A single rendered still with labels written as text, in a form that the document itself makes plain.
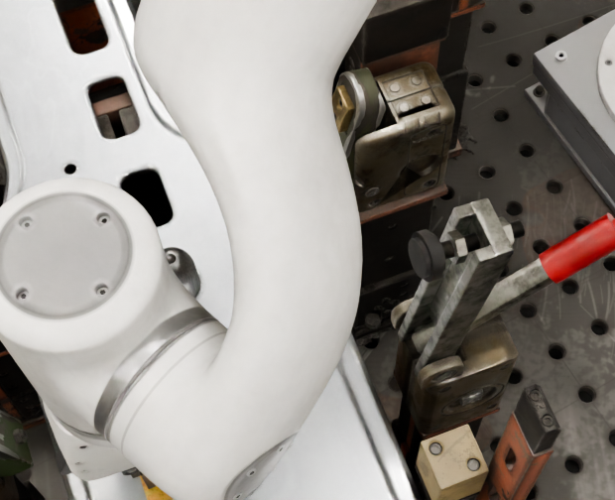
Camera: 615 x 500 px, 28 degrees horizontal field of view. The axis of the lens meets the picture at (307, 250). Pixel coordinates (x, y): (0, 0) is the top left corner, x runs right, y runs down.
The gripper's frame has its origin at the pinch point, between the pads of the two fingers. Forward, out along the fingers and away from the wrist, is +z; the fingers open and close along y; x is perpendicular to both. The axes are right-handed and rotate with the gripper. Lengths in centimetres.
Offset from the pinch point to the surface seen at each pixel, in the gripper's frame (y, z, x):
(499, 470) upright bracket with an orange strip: -19.9, -2.7, 9.7
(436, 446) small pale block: -16.8, -2.9, 6.9
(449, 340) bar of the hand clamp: -19.5, -6.8, 1.8
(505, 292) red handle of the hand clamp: -24.1, -7.0, 0.1
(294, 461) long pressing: -8.3, 3.3, 2.9
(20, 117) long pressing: 2.1, 3.3, -30.6
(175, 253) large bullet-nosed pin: -5.4, -1.4, -12.8
